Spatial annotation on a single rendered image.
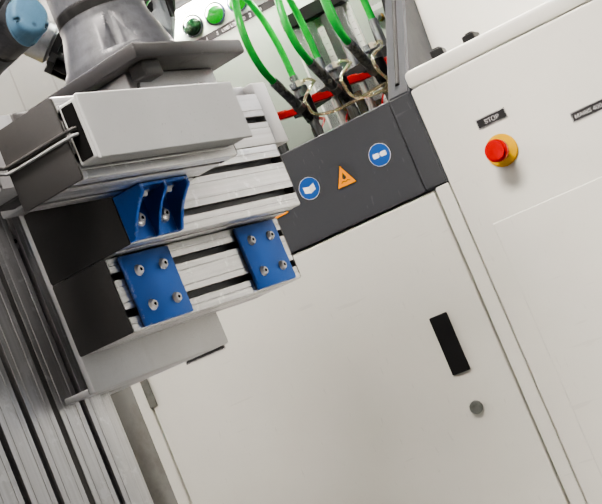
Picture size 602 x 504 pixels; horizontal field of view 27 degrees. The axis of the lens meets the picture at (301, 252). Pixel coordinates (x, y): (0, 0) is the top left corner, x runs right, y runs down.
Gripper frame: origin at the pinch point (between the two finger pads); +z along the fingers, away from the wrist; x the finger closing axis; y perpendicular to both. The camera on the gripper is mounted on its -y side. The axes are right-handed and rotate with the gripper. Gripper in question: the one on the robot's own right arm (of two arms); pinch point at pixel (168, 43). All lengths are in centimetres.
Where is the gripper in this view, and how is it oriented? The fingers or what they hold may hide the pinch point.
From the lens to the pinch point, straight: 218.6
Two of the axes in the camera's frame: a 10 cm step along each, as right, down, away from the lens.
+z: 3.9, 9.2, -0.7
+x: 8.3, -3.8, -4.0
